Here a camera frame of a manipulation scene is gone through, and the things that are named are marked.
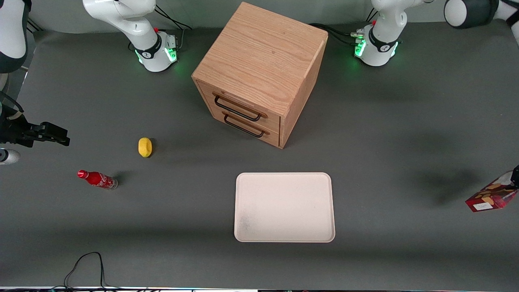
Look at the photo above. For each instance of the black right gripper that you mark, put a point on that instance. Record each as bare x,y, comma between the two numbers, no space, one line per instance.
12,132

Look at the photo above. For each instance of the red cookie box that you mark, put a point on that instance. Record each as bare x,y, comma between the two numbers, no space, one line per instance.
492,196

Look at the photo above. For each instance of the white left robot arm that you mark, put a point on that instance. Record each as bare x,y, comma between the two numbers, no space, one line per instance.
385,24

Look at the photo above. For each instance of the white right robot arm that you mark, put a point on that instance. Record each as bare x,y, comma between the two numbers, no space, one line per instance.
121,12

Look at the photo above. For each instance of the white rectangular tray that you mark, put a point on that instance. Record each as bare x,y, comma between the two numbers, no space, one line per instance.
284,207

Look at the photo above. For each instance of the red cola bottle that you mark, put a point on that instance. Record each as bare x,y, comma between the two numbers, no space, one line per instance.
97,179

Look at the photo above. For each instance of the yellow lemon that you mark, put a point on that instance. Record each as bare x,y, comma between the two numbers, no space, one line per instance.
145,147

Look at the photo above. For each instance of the wooden two-drawer cabinet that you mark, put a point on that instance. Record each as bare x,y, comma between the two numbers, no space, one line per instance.
263,52

